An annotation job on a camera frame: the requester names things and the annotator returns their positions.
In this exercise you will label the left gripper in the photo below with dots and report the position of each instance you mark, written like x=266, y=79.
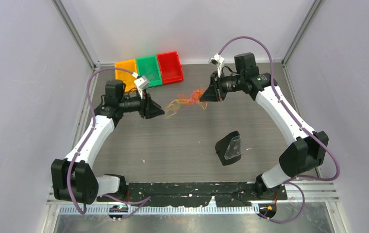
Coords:
x=148, y=108

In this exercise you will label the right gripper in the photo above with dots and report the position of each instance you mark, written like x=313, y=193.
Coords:
x=213, y=93

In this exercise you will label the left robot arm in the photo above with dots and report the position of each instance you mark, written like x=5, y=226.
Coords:
x=72, y=177

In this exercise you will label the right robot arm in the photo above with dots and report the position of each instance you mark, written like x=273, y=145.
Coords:
x=304, y=150

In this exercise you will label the yellow plastic bin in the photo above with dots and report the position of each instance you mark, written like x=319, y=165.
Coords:
x=128, y=75

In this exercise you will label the red plastic bin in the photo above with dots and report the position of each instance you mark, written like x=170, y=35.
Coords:
x=170, y=67

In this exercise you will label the green plastic bin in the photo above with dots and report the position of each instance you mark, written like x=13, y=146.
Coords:
x=149, y=67

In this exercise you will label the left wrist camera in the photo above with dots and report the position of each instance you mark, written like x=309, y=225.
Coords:
x=141, y=83

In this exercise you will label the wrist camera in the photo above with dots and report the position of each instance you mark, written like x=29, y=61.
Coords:
x=141, y=83
x=218, y=61

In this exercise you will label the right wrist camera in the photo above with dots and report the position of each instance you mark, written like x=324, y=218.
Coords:
x=218, y=61

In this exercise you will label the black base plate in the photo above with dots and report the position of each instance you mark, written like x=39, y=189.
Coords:
x=225, y=194

